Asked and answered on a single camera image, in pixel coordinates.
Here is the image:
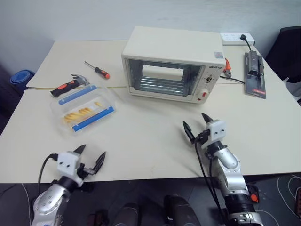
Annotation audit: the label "black plug with cable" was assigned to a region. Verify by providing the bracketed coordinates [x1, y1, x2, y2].
[239, 34, 253, 51]

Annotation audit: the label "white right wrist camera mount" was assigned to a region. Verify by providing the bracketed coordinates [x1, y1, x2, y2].
[205, 119, 226, 142]

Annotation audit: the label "cream toaster oven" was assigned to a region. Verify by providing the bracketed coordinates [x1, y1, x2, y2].
[121, 25, 226, 105]

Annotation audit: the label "grey object beside chair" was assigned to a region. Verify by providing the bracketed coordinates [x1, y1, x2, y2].
[285, 77, 301, 102]

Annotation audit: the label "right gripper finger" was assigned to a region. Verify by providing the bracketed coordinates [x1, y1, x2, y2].
[201, 113, 214, 125]
[182, 120, 196, 145]

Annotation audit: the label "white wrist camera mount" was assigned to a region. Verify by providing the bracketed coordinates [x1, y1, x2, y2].
[56, 151, 81, 178]
[205, 119, 226, 142]

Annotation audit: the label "black chair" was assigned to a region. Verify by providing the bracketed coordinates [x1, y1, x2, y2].
[265, 26, 301, 83]

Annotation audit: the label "orange handled pliers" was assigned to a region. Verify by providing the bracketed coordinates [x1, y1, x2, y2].
[224, 57, 234, 79]

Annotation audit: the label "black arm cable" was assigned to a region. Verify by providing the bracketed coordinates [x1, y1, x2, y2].
[194, 138, 227, 226]
[37, 153, 59, 190]

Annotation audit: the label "clear container with blue clips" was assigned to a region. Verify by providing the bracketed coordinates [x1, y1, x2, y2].
[49, 84, 117, 137]

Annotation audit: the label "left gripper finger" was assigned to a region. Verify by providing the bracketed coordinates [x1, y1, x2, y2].
[92, 151, 107, 175]
[72, 144, 87, 156]

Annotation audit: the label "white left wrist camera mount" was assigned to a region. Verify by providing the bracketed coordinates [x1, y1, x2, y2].
[56, 151, 81, 178]

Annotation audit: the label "grey metal stapler tool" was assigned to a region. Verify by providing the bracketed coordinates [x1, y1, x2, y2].
[243, 50, 267, 99]

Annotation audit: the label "blue rolled mat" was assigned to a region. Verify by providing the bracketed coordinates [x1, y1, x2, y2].
[9, 68, 36, 86]

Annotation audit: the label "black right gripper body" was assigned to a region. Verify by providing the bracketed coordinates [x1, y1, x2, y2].
[194, 129, 211, 148]

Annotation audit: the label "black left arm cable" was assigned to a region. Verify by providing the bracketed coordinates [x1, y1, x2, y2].
[37, 153, 59, 190]

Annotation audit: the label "orange black device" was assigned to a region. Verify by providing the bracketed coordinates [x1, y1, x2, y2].
[248, 185, 261, 204]

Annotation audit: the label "red black screwdriver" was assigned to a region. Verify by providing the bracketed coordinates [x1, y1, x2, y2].
[84, 61, 111, 80]

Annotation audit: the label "dark rounded shape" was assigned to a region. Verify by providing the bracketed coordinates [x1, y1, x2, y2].
[112, 202, 142, 226]
[163, 194, 198, 226]

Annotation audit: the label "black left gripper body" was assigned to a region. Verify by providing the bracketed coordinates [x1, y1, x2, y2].
[76, 162, 96, 183]

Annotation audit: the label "black orange claw hammer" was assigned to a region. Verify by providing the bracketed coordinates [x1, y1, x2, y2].
[50, 74, 91, 98]

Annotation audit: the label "glass oven door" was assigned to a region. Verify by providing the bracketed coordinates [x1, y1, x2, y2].
[127, 58, 203, 97]

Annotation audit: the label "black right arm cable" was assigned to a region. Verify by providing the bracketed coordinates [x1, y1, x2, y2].
[194, 138, 227, 226]

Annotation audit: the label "white power strip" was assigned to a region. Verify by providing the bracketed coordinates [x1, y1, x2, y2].
[220, 32, 256, 46]

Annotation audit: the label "white floor cable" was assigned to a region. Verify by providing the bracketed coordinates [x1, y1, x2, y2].
[276, 173, 301, 206]

